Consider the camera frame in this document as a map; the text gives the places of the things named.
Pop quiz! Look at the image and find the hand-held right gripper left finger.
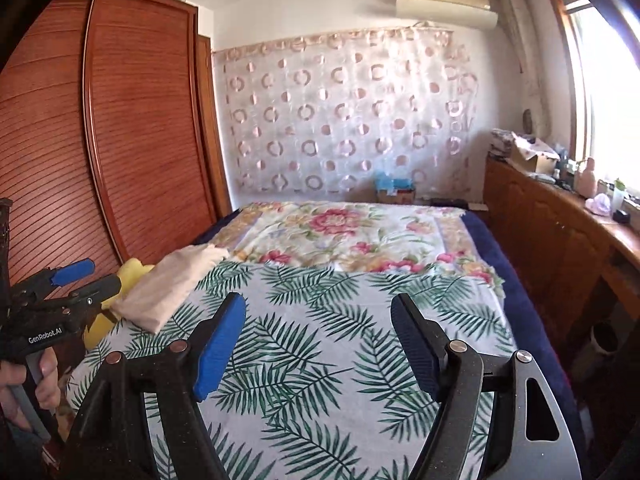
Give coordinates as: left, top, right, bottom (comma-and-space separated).
60, 291, 247, 480

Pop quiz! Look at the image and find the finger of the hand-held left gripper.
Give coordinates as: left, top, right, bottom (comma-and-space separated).
20, 258, 97, 301
55, 274, 123, 318

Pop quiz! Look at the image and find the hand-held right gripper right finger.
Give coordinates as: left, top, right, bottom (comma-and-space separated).
390, 292, 583, 480

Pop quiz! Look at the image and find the beige printed T-shirt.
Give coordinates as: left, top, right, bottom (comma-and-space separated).
114, 244, 230, 333

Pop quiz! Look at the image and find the person's left hand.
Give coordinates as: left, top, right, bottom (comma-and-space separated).
0, 347, 62, 431

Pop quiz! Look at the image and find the yellow plush toy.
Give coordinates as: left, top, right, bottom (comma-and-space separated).
82, 257, 156, 351

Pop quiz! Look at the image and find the palm leaf print sheet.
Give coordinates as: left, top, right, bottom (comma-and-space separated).
65, 257, 518, 480

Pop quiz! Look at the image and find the dark blue bed cover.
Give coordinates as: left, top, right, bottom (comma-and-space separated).
192, 207, 588, 461

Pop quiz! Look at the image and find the floral blanket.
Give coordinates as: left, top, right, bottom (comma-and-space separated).
210, 201, 506, 288

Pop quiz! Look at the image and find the wooden slatted wardrobe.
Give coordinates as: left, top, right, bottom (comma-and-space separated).
0, 0, 233, 356

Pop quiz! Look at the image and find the small cardboard box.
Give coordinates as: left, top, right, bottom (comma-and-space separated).
376, 187, 417, 205

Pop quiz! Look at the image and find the long wooden cabinet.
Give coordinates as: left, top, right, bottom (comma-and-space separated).
482, 155, 640, 356

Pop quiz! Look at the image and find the round waste bin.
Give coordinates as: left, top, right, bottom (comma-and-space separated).
590, 322, 621, 356

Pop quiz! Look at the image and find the stack of folded cloths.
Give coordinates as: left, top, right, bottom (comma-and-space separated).
490, 129, 516, 160

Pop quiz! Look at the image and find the open cardboard box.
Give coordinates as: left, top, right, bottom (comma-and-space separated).
507, 137, 560, 173

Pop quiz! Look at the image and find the pale purple cloth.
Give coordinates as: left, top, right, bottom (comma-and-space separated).
585, 195, 613, 217

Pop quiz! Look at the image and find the pink bottle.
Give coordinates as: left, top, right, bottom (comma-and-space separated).
577, 157, 598, 198

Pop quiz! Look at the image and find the sheer circle-pattern curtain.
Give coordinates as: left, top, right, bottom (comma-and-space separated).
211, 27, 480, 197

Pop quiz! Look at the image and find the white patterned window curtain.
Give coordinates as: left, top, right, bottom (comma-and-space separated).
495, 0, 551, 138

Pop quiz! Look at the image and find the window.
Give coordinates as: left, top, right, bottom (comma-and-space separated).
545, 0, 640, 201

